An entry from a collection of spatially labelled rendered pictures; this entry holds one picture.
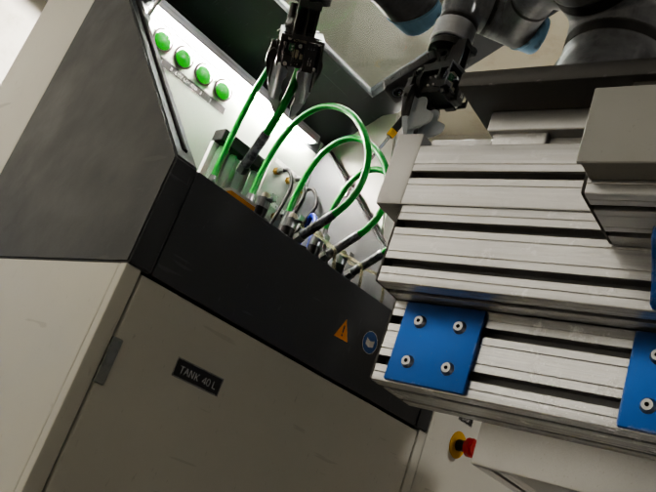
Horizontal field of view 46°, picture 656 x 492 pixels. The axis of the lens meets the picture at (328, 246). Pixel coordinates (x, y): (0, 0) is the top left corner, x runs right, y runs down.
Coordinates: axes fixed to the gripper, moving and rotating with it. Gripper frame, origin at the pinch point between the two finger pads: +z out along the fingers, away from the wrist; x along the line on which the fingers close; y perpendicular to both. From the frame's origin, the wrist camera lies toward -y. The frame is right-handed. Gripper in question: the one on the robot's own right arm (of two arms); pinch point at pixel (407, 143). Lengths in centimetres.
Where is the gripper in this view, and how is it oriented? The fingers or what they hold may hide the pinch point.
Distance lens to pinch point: 135.6
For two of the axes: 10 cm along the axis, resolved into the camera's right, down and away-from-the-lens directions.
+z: -3.3, 8.9, -3.3
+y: 7.1, 0.0, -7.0
